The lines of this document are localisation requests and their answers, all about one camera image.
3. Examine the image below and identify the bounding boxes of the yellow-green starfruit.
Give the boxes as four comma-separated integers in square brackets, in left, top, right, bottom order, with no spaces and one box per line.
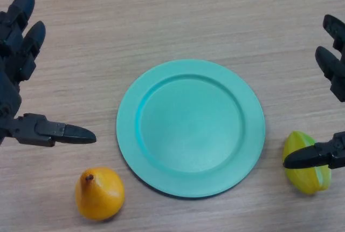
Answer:
[282,131,332,195]

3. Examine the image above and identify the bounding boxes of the yellow pear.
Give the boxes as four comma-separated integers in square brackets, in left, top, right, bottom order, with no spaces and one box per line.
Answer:
[74,167,126,214]

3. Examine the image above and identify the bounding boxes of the green round plate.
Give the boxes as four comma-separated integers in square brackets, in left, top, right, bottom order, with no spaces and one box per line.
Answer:
[116,58,266,200]

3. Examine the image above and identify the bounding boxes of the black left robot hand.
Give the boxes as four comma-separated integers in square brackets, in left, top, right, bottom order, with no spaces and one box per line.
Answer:
[0,0,97,148]

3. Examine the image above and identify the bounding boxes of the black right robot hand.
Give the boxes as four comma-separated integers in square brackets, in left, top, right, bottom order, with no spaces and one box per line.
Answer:
[283,14,345,170]

